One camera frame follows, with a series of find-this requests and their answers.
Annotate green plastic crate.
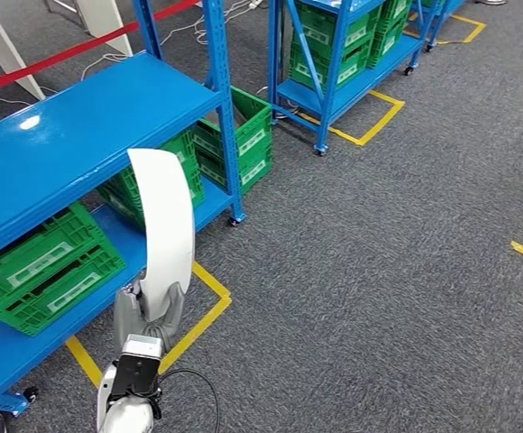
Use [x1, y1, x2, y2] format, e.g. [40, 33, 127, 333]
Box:
[377, 0, 413, 30]
[192, 86, 274, 197]
[294, 0, 375, 49]
[288, 38, 373, 92]
[367, 17, 409, 69]
[0, 201, 126, 337]
[97, 130, 206, 231]

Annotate red barrier belt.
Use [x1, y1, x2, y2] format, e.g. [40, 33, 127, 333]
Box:
[0, 0, 199, 98]

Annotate white curved panel part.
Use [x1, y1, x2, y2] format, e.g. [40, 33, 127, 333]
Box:
[127, 148, 196, 324]

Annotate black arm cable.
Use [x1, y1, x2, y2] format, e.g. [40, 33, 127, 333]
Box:
[157, 368, 220, 433]

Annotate white floor cable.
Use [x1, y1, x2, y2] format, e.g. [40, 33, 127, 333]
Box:
[0, 0, 262, 109]

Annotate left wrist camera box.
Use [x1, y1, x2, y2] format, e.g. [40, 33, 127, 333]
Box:
[110, 334, 164, 399]

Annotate blue metal shelf rack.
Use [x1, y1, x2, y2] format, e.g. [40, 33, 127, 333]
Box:
[419, 0, 468, 54]
[0, 0, 247, 418]
[267, 0, 443, 158]

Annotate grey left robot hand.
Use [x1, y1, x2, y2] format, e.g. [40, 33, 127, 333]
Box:
[113, 279, 186, 356]

